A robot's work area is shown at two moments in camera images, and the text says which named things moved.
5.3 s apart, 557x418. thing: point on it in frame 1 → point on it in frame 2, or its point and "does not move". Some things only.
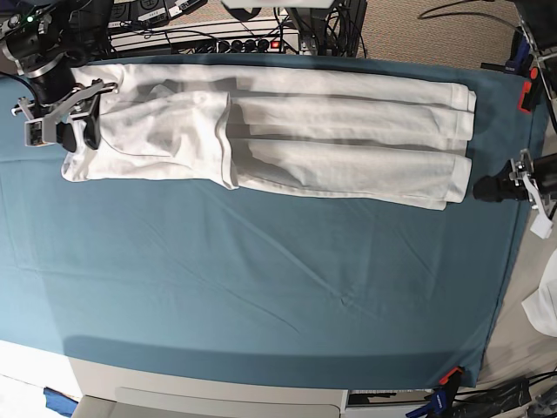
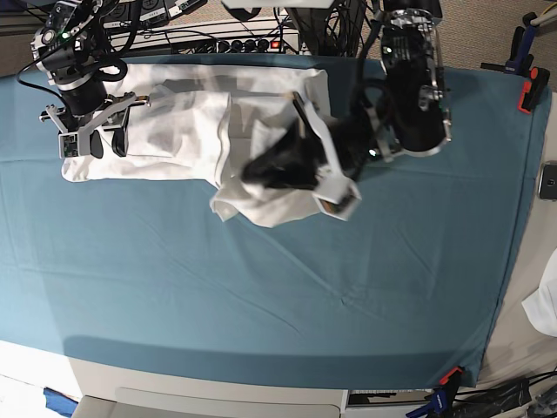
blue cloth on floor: (60, 402) does not move
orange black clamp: (452, 379) does not move
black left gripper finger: (92, 131) → (117, 144)
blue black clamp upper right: (520, 59) does not move
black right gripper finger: (498, 189) → (293, 163)
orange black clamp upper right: (532, 91) does not move
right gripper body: (522, 173) → (335, 192)
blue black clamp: (439, 407) does not move
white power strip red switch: (248, 46) does not move
